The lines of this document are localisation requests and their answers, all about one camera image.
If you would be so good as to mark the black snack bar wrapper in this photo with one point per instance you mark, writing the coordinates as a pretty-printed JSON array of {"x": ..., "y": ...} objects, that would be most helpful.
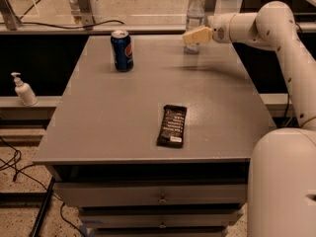
[{"x": 172, "y": 127}]

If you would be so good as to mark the lower grey drawer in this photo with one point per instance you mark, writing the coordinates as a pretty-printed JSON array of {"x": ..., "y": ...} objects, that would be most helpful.
[{"x": 159, "y": 218}]

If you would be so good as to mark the clear plastic water bottle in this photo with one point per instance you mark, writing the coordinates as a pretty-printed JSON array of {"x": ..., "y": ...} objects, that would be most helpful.
[{"x": 195, "y": 16}]

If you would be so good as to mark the far left metal post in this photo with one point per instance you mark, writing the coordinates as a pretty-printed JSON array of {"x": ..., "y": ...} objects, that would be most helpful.
[{"x": 11, "y": 21}]

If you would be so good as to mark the white pump lotion bottle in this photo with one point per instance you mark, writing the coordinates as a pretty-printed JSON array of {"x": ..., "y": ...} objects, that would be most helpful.
[{"x": 24, "y": 90}]

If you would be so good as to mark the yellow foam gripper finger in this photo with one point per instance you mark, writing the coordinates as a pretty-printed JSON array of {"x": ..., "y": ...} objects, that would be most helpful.
[{"x": 200, "y": 34}]

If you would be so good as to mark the upper grey drawer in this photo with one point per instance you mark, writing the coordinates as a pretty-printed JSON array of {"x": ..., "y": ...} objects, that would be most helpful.
[{"x": 128, "y": 194}]

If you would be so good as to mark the blue pepsi soda can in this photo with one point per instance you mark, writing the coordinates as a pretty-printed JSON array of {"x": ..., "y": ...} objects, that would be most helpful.
[{"x": 122, "y": 50}]

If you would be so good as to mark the grey drawer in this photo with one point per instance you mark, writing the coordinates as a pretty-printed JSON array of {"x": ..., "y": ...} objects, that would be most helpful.
[
  {"x": 128, "y": 194},
  {"x": 159, "y": 218}
]

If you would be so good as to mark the black floor rail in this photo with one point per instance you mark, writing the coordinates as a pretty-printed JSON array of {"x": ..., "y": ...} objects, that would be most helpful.
[{"x": 43, "y": 208}]

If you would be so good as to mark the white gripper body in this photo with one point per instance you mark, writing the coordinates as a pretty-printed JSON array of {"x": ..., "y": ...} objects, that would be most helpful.
[{"x": 219, "y": 30}]

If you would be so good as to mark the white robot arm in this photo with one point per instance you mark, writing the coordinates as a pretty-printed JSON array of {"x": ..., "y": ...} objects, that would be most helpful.
[{"x": 282, "y": 173}]

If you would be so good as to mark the grey drawer cabinet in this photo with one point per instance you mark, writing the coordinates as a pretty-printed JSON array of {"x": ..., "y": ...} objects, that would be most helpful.
[{"x": 105, "y": 127}]

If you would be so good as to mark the left metal bracket post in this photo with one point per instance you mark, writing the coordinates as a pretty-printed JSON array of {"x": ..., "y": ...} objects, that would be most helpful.
[{"x": 86, "y": 13}]

